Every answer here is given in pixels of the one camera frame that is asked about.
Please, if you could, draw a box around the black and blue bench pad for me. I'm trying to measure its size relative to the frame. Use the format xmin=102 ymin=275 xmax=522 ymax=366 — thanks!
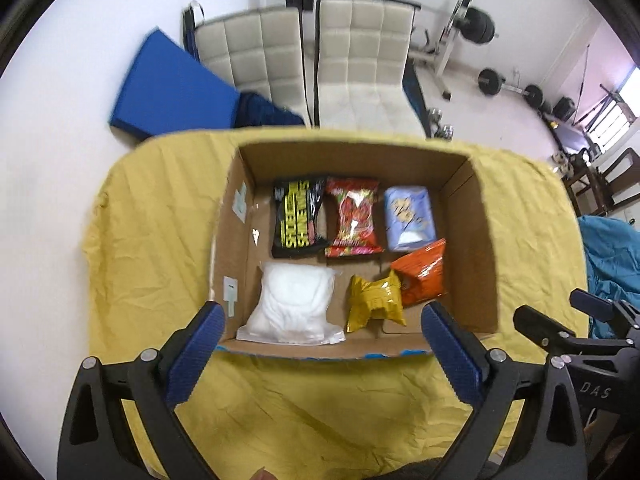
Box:
xmin=402 ymin=62 xmax=432 ymax=138

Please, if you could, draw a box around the yellow foil packet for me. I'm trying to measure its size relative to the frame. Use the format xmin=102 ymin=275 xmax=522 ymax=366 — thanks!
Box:
xmin=346 ymin=269 xmax=407 ymax=333

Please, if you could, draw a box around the dark blue cloth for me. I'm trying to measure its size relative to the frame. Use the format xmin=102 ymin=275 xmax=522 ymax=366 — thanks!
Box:
xmin=235 ymin=91 xmax=307 ymax=128

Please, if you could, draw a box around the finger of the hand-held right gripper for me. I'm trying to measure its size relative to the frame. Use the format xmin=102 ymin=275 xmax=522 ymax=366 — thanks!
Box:
xmin=513 ymin=304 xmax=640 ymax=357
xmin=570 ymin=288 xmax=640 ymax=343

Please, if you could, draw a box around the white weight rack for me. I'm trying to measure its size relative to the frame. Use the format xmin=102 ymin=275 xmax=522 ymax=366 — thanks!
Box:
xmin=320 ymin=0 xmax=476 ymax=101

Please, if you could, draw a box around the thin black bar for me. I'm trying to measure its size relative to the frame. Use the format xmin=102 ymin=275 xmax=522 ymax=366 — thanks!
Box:
xmin=575 ymin=42 xmax=593 ymax=121

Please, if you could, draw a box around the short barbell with black plates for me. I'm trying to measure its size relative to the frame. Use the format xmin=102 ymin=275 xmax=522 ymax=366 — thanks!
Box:
xmin=477 ymin=67 xmax=546 ymax=109

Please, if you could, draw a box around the yellow tablecloth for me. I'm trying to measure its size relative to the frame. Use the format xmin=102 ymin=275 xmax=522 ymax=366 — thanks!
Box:
xmin=81 ymin=127 xmax=591 ymax=480

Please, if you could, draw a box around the long barbell with black plates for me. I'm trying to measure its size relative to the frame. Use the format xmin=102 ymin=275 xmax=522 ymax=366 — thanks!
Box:
xmin=265 ymin=0 xmax=498 ymax=43

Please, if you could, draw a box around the blue foam mat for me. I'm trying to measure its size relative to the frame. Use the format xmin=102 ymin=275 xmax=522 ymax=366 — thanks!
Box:
xmin=109 ymin=27 xmax=241 ymax=141

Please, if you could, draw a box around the dark wooden chair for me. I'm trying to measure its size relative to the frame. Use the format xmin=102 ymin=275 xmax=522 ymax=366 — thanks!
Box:
xmin=567 ymin=146 xmax=640 ymax=218

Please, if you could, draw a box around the white padded chair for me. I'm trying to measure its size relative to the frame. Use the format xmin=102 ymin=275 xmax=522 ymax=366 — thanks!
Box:
xmin=182 ymin=5 xmax=308 ymax=126
xmin=312 ymin=0 xmax=431 ymax=138

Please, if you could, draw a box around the black speaker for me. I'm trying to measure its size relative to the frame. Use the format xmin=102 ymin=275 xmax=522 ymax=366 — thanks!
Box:
xmin=552 ymin=96 xmax=576 ymax=122

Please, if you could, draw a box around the red snack packet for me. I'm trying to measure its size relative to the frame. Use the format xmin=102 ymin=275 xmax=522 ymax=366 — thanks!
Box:
xmin=324 ymin=176 xmax=386 ymax=258

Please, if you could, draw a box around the window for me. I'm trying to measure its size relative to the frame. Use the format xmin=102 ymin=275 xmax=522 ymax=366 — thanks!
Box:
xmin=590 ymin=67 xmax=640 ymax=151

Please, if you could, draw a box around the light blue tissue pack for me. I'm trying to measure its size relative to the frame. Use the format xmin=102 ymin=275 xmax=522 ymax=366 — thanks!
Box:
xmin=383 ymin=186 xmax=437 ymax=253

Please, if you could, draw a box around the cardboard box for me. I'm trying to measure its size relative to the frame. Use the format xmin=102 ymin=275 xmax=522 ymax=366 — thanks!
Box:
xmin=207 ymin=130 xmax=501 ymax=361

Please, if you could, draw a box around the blue jacket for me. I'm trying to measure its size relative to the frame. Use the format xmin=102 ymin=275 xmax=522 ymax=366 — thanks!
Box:
xmin=577 ymin=215 xmax=640 ymax=341

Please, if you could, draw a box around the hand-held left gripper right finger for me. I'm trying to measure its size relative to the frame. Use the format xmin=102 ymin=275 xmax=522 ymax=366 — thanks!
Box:
xmin=421 ymin=301 xmax=587 ymax=480

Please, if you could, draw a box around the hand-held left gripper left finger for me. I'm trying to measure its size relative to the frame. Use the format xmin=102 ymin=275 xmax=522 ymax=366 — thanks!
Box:
xmin=57 ymin=301 xmax=227 ymax=480

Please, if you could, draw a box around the black wipes packet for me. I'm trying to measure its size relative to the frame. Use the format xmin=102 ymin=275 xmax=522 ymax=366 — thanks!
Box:
xmin=271 ymin=176 xmax=328 ymax=259

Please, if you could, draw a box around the chrome dumbbell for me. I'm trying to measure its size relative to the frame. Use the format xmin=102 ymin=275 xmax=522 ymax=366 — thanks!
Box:
xmin=427 ymin=107 xmax=456 ymax=140

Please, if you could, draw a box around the orange snack packet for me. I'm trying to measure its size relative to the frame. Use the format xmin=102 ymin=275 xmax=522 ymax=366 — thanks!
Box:
xmin=390 ymin=238 xmax=447 ymax=308

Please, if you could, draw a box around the white soft packet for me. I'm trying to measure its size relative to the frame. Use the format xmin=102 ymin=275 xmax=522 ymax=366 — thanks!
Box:
xmin=235 ymin=262 xmax=347 ymax=346

